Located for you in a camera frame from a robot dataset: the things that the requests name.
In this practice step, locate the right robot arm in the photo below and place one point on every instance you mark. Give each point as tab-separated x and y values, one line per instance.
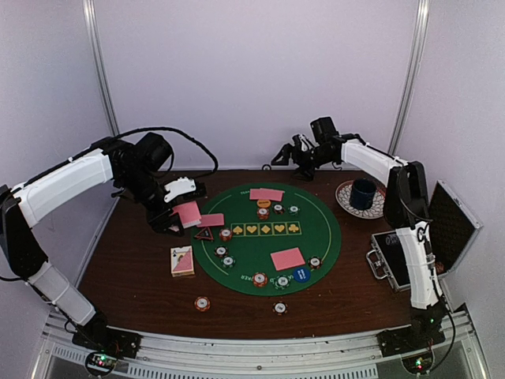
405	207

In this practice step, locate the brown poker chip stack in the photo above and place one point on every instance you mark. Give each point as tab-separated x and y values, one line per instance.
280	308

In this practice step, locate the right aluminium frame post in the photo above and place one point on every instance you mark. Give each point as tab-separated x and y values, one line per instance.
420	30

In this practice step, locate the blue small blind button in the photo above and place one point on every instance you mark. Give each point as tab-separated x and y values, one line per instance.
301	275

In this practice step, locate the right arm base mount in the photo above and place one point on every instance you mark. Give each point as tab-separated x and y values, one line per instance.
402	340

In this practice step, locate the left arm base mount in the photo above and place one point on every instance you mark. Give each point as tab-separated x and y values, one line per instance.
114	342

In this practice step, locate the aluminium poker chip case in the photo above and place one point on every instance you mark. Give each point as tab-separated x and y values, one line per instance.
452	232

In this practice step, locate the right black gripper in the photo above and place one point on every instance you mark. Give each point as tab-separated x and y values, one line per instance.
287	150

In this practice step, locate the orange poker chip stack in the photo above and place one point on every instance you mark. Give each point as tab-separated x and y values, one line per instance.
202	303

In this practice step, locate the black red triangular dealer button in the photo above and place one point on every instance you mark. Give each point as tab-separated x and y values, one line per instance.
204	234

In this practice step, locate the green chip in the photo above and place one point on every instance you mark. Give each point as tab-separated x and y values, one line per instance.
282	282
293	210
228	262

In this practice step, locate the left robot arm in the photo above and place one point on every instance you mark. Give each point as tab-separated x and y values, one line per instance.
129	167

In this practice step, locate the dark blue mug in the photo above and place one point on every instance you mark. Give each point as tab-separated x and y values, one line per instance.
362	194

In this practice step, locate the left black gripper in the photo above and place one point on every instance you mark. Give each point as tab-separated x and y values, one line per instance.
160	224

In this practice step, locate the orange big blind button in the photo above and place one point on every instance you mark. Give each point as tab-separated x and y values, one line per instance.
263	203

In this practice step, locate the card deck box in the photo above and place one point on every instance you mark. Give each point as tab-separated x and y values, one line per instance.
181	261

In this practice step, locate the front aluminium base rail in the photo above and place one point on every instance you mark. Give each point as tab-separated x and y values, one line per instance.
355	355

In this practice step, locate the red playing card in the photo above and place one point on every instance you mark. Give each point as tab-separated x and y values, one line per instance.
212	220
256	194
286	259

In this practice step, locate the round green poker mat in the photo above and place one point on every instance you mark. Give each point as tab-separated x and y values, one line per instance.
314	231

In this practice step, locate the red card deck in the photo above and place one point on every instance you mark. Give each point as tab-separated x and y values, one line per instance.
189	214

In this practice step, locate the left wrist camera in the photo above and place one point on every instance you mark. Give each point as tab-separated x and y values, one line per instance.
184	187

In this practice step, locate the red chips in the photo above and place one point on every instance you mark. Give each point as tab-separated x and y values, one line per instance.
226	234
260	279
263	213

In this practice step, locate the patterned ceramic saucer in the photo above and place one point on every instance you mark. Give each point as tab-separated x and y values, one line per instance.
342	196

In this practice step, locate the brown 100 poker chips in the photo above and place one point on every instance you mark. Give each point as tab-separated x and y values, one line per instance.
278	209

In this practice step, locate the aluminium frame post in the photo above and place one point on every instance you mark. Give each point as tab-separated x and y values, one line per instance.
93	35
420	30

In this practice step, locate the left aluminium frame post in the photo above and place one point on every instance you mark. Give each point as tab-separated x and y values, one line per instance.
93	35

